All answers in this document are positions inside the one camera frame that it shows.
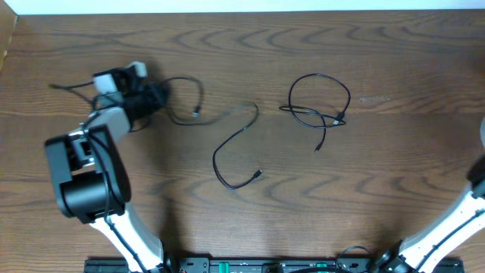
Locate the black usb cable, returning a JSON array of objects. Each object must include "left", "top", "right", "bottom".
[
  {"left": 162, "top": 76, "right": 263, "bottom": 190},
  {"left": 279, "top": 73, "right": 352, "bottom": 153}
]

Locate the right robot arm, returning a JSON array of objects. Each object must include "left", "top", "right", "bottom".
[{"left": 370, "top": 158, "right": 484, "bottom": 272}]

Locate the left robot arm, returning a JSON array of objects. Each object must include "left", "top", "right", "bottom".
[{"left": 44, "top": 61, "right": 180, "bottom": 272}]

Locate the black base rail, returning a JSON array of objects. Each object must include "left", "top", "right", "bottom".
[{"left": 83, "top": 256, "right": 465, "bottom": 273}]

